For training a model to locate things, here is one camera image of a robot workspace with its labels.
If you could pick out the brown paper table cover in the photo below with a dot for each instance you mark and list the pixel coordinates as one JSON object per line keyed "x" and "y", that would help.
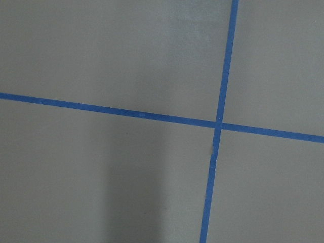
{"x": 161, "y": 121}

